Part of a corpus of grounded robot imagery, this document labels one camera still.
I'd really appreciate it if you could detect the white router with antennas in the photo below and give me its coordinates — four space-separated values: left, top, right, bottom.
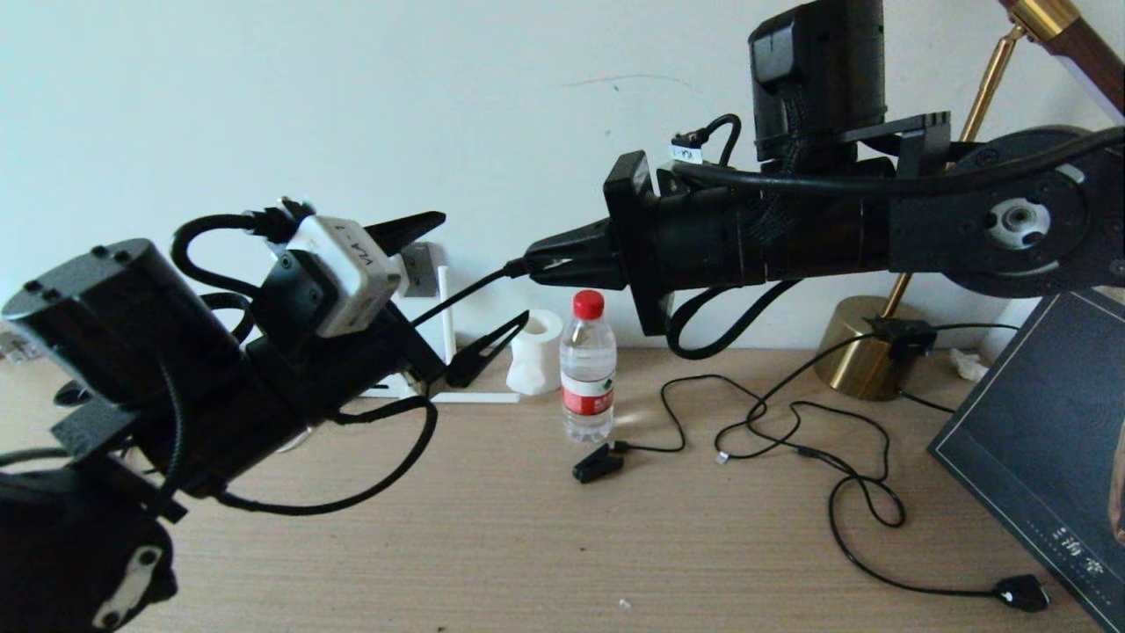
352 266 523 405

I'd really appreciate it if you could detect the water bottle with red cap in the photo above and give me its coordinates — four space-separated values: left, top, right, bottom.
559 290 616 443

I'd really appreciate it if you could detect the dark teal gift bag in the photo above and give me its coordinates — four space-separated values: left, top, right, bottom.
925 290 1125 633

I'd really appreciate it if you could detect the black power cord with plug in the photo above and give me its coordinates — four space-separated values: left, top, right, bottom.
745 400 1050 613

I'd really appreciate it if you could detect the black inline adapter box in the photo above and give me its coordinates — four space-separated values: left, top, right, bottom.
863 318 936 361

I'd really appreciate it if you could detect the black ethernet cable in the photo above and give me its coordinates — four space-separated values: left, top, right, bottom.
411 258 563 328

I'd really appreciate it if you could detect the brass desk lamp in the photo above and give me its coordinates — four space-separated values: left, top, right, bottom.
811 0 1125 403

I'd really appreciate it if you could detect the white toilet paper roll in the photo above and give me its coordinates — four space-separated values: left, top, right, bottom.
505 309 564 397

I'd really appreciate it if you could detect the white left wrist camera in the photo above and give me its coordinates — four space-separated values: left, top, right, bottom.
279 215 403 340

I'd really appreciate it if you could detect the black cable with silver connector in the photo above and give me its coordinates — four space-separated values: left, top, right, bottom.
712 332 875 464

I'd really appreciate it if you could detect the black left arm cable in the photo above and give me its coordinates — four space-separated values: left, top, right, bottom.
0 200 439 516

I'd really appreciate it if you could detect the grey wall socket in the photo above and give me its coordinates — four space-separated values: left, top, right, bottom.
400 244 439 300

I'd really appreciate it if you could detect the black clip charger with cable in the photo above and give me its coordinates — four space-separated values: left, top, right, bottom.
571 375 766 484

